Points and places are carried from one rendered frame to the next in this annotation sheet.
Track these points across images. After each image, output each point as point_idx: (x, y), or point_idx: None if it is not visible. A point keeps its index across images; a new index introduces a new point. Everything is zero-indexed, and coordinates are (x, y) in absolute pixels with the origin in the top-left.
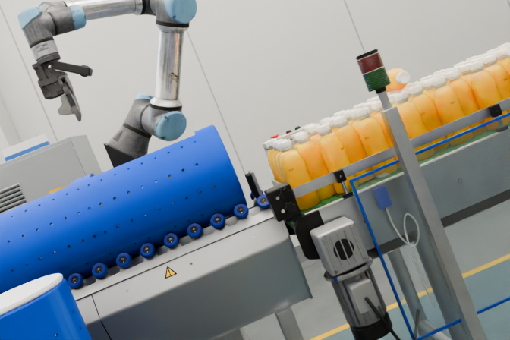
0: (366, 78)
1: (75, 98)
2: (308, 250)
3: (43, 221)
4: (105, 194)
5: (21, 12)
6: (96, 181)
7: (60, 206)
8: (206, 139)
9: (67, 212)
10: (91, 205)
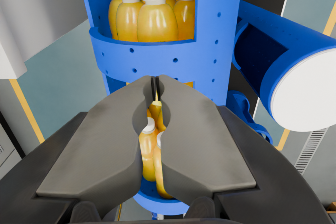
0: None
1: (83, 150)
2: None
3: (225, 103)
4: (236, 9)
5: None
6: (217, 26)
7: (224, 85)
8: None
9: (229, 73)
10: (234, 35)
